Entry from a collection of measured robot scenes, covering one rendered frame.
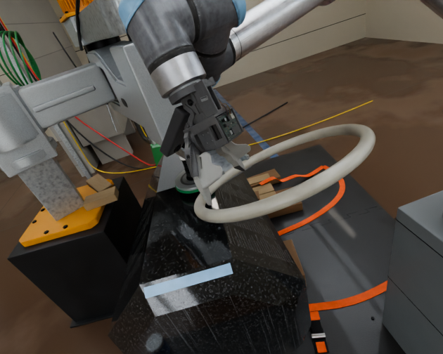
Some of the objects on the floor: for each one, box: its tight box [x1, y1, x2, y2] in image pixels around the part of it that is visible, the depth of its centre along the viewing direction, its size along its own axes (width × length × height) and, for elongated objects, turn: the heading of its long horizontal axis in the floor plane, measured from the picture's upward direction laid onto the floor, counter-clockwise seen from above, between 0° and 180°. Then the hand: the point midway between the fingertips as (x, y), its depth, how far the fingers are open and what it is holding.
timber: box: [283, 240, 307, 287], centre depth 181 cm, size 30×12×12 cm, turn 24°
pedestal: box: [7, 176, 142, 329], centre depth 199 cm, size 66×66×74 cm
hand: (226, 187), depth 54 cm, fingers open, 14 cm apart
